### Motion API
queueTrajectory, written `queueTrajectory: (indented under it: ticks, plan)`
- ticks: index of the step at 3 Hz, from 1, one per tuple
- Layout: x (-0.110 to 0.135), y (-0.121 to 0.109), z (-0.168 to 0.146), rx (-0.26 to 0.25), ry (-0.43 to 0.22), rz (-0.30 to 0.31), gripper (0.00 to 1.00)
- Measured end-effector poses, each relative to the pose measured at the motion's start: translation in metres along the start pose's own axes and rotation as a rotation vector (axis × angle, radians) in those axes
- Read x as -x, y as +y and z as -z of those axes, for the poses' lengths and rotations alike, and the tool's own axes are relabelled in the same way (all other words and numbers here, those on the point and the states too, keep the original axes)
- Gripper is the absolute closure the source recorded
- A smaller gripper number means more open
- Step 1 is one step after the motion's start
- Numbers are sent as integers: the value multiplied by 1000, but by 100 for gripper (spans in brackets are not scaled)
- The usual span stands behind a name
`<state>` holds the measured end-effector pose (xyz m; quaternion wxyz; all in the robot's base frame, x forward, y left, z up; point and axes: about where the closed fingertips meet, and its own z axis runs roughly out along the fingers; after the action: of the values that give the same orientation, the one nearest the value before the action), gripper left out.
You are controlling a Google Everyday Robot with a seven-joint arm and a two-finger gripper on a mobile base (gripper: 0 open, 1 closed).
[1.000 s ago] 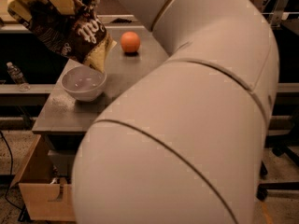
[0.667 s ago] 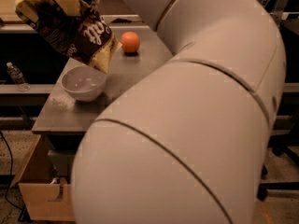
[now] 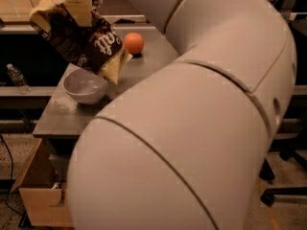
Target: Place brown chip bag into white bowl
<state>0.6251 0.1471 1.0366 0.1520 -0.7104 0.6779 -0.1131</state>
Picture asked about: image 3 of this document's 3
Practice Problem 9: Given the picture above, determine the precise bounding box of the grey drawer cabinet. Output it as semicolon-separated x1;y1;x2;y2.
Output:
34;25;178;181

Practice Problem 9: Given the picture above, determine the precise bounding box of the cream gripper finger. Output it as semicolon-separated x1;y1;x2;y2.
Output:
64;0;92;27

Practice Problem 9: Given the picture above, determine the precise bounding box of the open wooden drawer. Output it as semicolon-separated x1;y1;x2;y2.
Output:
11;139;73;228

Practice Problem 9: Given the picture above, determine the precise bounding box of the white bowl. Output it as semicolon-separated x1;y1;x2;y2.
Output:
62;69;108;104

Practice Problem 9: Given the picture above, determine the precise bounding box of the brown chip bag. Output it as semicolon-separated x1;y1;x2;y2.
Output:
30;0;131;83

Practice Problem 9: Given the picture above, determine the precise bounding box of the right metal rail bracket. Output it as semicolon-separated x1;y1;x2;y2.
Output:
280;0;296;21

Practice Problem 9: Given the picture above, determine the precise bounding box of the black office chair base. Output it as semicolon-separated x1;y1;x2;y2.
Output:
260;139;307;206

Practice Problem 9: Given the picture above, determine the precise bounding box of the clear water bottle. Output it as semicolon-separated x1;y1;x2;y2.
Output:
7;63;31;94

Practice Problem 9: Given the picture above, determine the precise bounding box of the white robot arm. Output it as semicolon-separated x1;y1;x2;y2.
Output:
67;0;296;230

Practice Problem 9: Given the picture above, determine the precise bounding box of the black floor cable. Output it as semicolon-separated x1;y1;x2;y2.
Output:
0;133;25;218

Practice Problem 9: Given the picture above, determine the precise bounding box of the orange fruit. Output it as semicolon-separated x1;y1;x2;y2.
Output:
124;33;144;55

